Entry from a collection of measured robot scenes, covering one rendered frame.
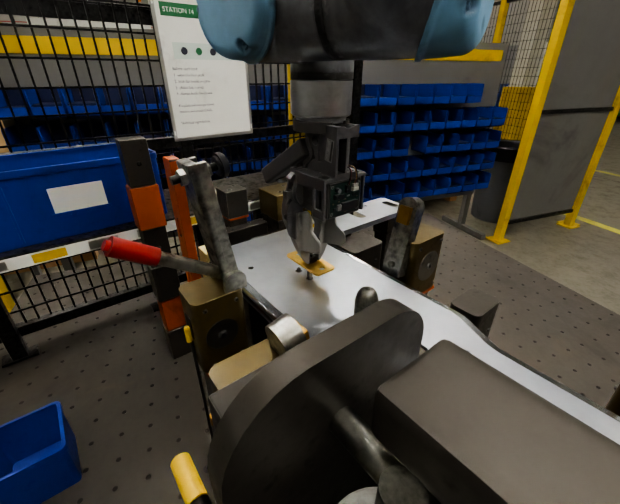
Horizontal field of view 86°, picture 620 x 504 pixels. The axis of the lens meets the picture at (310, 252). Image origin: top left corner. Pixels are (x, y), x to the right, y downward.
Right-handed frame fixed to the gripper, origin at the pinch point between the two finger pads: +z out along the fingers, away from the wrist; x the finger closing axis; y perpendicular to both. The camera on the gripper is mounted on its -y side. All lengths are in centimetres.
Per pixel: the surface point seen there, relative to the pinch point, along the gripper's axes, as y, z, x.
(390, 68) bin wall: -131, -27, 170
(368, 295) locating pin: 13.4, 0.4, -0.8
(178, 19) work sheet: -55, -35, 4
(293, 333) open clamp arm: 18.8, -5.7, -16.5
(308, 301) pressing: 5.1, 4.8, -4.2
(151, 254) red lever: 0.9, -7.6, -22.7
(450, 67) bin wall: -116, -28, 217
